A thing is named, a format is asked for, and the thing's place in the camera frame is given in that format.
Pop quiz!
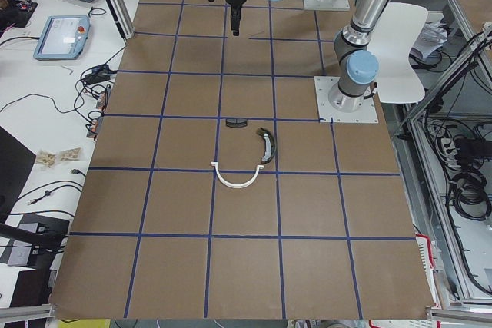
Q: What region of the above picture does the white curved plastic bracket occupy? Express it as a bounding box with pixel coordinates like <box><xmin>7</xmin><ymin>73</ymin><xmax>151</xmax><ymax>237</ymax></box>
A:
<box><xmin>210</xmin><ymin>161</ymin><xmax>264</xmax><ymax>190</ymax></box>

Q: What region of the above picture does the white plastic chair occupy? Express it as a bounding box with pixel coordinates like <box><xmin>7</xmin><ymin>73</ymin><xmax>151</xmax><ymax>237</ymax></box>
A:
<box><xmin>367</xmin><ymin>2</ymin><xmax>427</xmax><ymax>104</ymax></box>

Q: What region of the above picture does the curved olive brake shoe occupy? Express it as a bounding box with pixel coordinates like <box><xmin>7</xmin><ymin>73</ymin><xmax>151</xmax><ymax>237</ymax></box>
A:
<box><xmin>256</xmin><ymin>128</ymin><xmax>277</xmax><ymax>164</ymax></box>

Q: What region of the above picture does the brown paper table cover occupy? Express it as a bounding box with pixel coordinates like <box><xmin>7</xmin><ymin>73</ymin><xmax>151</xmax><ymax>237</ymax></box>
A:
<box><xmin>51</xmin><ymin>0</ymin><xmax>433</xmax><ymax>320</ymax></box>

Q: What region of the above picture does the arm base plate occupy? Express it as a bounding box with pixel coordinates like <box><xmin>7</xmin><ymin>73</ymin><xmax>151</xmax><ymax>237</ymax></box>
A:
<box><xmin>314</xmin><ymin>76</ymin><xmax>378</xmax><ymax>124</ymax></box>

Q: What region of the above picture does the near blue teach pendant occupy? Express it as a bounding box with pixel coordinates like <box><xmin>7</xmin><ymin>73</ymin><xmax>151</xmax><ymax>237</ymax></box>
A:
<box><xmin>33</xmin><ymin>15</ymin><xmax>91</xmax><ymax>61</ymax></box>

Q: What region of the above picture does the grey brake pad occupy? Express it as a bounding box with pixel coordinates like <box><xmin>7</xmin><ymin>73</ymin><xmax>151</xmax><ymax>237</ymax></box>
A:
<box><xmin>225</xmin><ymin>118</ymin><xmax>248</xmax><ymax>128</ymax></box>

